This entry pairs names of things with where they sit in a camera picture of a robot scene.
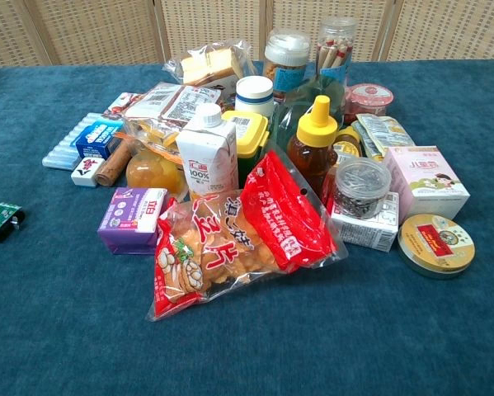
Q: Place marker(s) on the clear green plastic bag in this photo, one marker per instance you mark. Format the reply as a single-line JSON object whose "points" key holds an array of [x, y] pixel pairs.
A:
{"points": [[302, 103]]}

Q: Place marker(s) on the bagged sliced bread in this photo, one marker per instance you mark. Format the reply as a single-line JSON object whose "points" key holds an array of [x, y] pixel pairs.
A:
{"points": [[209, 66]]}

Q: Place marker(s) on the clear bag with barcode labels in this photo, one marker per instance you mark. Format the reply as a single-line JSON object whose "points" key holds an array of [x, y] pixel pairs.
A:
{"points": [[170, 107]]}

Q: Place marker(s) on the white mahjong tile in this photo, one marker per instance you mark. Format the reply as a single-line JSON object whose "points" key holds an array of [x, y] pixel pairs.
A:
{"points": [[87, 170]]}

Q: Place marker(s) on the clear jar of biscuit sticks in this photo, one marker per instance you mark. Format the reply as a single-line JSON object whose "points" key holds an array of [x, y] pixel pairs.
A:
{"points": [[335, 51]]}

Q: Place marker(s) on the pink lid pudding cup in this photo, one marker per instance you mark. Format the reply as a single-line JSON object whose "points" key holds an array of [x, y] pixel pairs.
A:
{"points": [[370, 100]]}

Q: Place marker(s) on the yellow cap honey bottle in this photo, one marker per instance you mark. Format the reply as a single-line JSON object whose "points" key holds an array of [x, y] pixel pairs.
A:
{"points": [[314, 152]]}

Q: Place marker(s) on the purple soap box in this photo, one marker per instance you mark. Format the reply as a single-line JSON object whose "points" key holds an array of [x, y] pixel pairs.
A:
{"points": [[131, 220]]}

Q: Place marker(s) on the red fried snack bag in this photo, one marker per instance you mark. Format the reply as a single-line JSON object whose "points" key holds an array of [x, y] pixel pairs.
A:
{"points": [[230, 243]]}

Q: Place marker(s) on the clear jar of screws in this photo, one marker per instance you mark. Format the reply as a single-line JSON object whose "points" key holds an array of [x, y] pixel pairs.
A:
{"points": [[362, 185]]}

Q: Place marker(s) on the blue table cloth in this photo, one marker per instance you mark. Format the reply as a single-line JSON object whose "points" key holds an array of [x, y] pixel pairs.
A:
{"points": [[246, 330]]}

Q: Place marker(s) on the white juice carton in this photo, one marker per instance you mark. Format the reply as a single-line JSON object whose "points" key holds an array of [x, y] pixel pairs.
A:
{"points": [[207, 161]]}

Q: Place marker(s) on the round gold tin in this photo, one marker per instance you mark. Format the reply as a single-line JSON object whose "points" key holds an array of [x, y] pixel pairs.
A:
{"points": [[436, 245]]}

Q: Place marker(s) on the white lid snack jar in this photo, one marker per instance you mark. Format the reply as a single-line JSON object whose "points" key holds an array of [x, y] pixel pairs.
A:
{"points": [[287, 57]]}

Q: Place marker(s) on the white and navy jar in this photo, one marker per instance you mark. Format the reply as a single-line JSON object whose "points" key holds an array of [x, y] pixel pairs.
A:
{"points": [[255, 97]]}

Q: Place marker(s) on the blue white tube pack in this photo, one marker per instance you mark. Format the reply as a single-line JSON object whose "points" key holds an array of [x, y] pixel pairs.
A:
{"points": [[79, 140]]}

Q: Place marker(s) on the small honey jar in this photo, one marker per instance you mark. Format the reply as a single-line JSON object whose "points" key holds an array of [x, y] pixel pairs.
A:
{"points": [[347, 144]]}

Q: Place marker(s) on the pink and white box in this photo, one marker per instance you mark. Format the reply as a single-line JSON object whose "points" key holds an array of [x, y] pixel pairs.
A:
{"points": [[426, 181]]}

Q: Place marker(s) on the yellow jelly fruit cup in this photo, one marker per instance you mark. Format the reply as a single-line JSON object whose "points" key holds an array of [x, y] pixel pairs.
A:
{"points": [[156, 173]]}

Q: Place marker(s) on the woven folding screen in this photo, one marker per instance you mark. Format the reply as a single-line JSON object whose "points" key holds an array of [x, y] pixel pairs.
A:
{"points": [[106, 29]]}

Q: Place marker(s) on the green box with yellow lid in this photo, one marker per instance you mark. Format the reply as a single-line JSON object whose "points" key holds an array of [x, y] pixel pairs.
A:
{"points": [[250, 138]]}

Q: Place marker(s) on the brown cork cylinder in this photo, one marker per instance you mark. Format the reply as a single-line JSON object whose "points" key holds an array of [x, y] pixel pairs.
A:
{"points": [[116, 163]]}

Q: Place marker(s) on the red and white snack packet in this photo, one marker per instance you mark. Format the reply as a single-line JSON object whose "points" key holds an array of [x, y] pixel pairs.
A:
{"points": [[120, 103]]}

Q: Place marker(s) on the white printed carton box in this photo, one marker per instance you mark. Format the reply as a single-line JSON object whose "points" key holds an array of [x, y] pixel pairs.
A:
{"points": [[370, 233]]}

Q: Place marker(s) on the green and silver sachet pack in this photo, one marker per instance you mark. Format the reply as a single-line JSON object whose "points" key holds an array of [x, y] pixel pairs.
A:
{"points": [[382, 134]]}

